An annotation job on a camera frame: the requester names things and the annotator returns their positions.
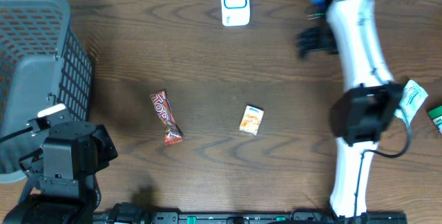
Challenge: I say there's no small orange carton box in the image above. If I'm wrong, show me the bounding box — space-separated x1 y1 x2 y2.
239 105 265 136

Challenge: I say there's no green tissue wipes pack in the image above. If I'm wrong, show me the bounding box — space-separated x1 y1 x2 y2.
394 80 428 127

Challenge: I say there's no green lid jar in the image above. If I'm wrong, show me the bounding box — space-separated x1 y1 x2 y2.
428 106 442 133

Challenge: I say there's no red chocolate bar wrapper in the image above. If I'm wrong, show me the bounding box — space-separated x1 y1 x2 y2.
150 90 183 146

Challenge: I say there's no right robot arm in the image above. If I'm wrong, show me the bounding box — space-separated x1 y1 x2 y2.
296 0 404 223

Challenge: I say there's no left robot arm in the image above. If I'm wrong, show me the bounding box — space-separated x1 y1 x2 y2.
3 117 118 223

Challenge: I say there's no white barcode scanner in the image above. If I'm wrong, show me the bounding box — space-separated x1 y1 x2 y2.
221 0 251 27

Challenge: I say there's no grey plastic basket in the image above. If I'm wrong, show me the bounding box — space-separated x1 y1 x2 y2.
0 0 93 184

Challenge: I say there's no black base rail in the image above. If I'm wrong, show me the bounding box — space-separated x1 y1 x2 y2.
93 203 407 224

